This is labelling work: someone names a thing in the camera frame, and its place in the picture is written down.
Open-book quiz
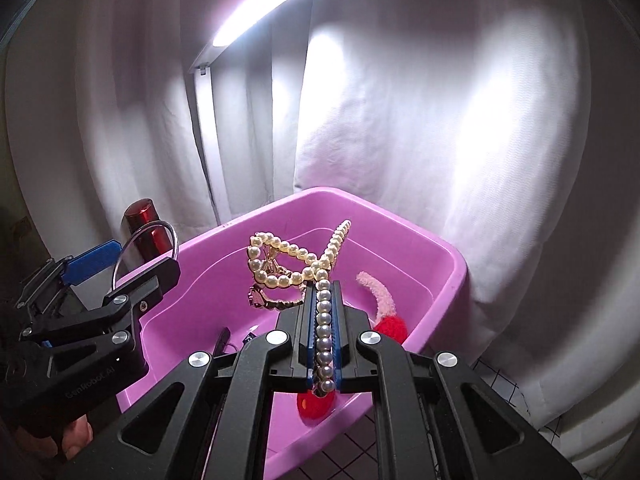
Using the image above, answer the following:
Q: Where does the pearl hair claw clip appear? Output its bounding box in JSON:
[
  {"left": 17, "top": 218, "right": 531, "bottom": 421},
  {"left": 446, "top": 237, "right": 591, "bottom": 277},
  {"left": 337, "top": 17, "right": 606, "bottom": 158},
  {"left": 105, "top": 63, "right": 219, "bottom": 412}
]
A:
[{"left": 246, "top": 219, "right": 352, "bottom": 396}]

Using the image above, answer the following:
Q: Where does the large silver bangle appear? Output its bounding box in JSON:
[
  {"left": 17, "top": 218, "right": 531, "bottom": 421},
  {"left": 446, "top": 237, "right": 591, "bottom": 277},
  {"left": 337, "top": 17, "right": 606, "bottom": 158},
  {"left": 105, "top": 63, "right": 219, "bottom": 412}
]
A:
[{"left": 110, "top": 220, "right": 179, "bottom": 292}]

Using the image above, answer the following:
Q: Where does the black digital wrist watch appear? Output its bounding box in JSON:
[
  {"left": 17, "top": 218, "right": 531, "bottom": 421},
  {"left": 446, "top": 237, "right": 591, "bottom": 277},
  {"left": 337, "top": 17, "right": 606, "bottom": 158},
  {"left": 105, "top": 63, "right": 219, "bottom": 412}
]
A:
[{"left": 212, "top": 324, "right": 259, "bottom": 358}]

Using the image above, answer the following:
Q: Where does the person's left hand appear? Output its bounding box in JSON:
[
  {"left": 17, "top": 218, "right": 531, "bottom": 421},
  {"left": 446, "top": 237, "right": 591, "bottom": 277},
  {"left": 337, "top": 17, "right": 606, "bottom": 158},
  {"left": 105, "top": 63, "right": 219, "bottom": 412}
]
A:
[{"left": 16, "top": 415, "right": 93, "bottom": 460}]

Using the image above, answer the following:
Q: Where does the red metallic bottle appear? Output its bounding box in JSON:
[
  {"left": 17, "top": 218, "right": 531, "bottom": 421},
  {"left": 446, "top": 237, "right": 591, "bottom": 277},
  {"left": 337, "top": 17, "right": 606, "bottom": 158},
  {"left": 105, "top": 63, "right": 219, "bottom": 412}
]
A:
[{"left": 124, "top": 198, "right": 171, "bottom": 262}]

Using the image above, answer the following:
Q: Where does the pink fluffy scrunchie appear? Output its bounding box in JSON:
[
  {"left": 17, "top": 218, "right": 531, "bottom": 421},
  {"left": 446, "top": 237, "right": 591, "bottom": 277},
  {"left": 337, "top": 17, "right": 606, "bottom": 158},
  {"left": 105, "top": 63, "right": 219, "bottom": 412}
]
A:
[{"left": 356, "top": 271, "right": 397, "bottom": 323}]

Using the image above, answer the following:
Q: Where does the pink plastic storage bin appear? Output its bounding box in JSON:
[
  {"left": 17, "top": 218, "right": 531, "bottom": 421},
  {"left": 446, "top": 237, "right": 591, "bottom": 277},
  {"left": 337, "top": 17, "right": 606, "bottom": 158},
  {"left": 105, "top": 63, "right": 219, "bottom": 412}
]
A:
[{"left": 115, "top": 185, "right": 469, "bottom": 480}]

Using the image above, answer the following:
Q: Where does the white black grid tablecloth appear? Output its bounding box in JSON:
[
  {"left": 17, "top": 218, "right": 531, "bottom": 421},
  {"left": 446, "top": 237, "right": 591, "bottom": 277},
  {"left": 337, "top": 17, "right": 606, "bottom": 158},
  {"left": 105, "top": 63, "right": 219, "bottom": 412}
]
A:
[{"left": 279, "top": 354, "right": 580, "bottom": 479}]

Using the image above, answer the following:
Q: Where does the white curtain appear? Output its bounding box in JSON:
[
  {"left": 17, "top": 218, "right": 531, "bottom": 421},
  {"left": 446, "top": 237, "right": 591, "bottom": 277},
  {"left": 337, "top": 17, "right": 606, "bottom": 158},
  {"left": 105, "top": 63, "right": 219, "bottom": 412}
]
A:
[{"left": 1, "top": 0, "right": 639, "bottom": 479}]

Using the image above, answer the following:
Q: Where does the red pompom hair tie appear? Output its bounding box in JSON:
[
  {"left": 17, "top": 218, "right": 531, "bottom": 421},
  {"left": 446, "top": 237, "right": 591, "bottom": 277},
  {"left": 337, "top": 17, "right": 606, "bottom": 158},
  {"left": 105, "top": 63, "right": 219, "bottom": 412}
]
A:
[{"left": 372, "top": 314, "right": 410, "bottom": 347}]

